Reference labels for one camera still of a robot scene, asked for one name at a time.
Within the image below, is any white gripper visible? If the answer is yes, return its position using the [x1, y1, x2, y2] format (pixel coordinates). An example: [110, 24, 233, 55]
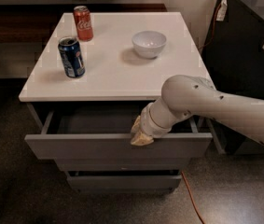
[131, 105, 172, 147]

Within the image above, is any grey top drawer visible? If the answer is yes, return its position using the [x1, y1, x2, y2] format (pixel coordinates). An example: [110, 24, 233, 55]
[25, 103, 212, 160]

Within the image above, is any grey drawer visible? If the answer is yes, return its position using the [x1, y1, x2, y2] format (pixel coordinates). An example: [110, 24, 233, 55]
[55, 158, 190, 171]
[25, 103, 212, 160]
[67, 172, 181, 192]

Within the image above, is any blue pepsi can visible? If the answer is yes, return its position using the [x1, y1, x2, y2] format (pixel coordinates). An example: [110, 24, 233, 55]
[58, 36, 85, 78]

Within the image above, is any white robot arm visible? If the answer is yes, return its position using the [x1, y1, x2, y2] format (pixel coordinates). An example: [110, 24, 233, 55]
[131, 75, 264, 146]

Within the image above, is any grey drawer cabinet white top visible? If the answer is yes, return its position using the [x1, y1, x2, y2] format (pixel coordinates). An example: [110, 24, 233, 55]
[18, 11, 215, 194]

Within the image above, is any grey bottom drawer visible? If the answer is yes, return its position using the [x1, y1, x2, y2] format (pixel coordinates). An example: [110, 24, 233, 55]
[67, 172, 181, 192]

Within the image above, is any grey middle drawer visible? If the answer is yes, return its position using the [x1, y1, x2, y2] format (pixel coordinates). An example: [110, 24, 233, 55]
[55, 158, 190, 171]

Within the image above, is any red coca-cola can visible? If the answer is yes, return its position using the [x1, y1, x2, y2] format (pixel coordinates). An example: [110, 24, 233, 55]
[74, 6, 93, 41]

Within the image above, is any white bowl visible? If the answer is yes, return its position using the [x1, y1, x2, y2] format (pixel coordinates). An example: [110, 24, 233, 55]
[132, 31, 167, 59]

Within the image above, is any black cabinet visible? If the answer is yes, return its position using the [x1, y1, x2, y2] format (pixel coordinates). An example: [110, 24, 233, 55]
[201, 0, 264, 156]

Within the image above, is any dark wooden bench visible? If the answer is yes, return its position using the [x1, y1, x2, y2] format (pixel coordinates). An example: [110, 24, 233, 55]
[0, 3, 169, 44]

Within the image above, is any orange cable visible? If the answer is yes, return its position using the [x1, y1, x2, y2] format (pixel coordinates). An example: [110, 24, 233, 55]
[181, 171, 206, 224]

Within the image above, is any white cable tag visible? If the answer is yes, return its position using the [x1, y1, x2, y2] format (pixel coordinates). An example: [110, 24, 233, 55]
[216, 0, 228, 21]

